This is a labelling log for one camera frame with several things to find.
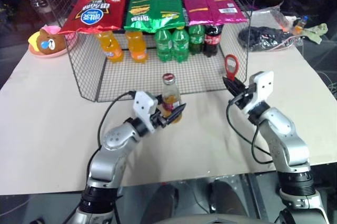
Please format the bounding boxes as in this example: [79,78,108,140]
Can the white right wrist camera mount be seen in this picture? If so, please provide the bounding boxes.
[243,71,275,116]

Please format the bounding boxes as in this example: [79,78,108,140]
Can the black wire mesh rack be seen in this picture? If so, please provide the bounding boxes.
[33,0,262,103]

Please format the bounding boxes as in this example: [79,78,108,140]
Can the magenta chip bag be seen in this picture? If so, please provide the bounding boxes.
[179,0,249,26]

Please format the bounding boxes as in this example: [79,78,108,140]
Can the red chip bag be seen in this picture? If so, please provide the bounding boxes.
[58,0,131,36]

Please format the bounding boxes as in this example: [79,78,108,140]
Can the orange soda plastic bottle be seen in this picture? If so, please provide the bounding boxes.
[125,30,148,64]
[95,30,125,64]

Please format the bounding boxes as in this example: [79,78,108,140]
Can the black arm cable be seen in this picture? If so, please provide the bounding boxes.
[86,90,136,182]
[226,84,275,165]

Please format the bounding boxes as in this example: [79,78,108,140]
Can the glass bottle with orange drink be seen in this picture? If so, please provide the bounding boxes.
[161,73,184,125]

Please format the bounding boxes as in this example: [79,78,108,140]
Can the brown bear plush toy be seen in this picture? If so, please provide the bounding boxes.
[28,25,78,57]
[28,27,67,55]

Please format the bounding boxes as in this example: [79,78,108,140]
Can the grey curved robot torso edge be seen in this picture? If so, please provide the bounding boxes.
[157,213,264,224]

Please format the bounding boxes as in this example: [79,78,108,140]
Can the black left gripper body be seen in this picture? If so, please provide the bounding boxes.
[150,107,170,128]

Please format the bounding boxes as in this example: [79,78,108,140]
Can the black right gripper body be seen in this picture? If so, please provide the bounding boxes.
[233,84,258,109]

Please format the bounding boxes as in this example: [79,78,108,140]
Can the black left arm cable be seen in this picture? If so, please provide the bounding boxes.
[86,90,136,182]

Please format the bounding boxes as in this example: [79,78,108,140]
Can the small orange bottle blue cap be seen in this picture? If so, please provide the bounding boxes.
[293,15,309,36]

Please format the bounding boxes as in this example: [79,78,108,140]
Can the green chip bag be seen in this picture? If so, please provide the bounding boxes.
[123,0,186,34]

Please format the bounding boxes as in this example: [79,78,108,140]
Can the green soda plastic bottle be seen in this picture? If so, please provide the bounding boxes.
[171,27,191,64]
[154,29,176,63]
[187,24,206,56]

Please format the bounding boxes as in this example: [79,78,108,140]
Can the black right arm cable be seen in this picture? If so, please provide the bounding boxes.
[226,84,275,165]

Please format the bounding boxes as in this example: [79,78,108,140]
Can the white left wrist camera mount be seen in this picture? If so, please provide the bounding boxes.
[132,91,159,134]

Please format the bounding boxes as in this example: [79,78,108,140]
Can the clear bag with black items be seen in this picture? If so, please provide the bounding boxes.
[237,2,306,53]

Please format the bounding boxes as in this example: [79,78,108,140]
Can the red bottle opener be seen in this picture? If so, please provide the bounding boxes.
[224,54,240,82]

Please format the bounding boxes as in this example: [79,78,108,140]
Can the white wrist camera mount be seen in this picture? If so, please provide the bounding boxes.
[243,71,275,116]
[132,91,159,134]

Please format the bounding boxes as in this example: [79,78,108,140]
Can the green cloth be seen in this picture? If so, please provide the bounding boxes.
[302,23,329,45]

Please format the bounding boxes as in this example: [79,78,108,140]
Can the dark cola plastic bottle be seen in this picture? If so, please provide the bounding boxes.
[203,24,225,58]

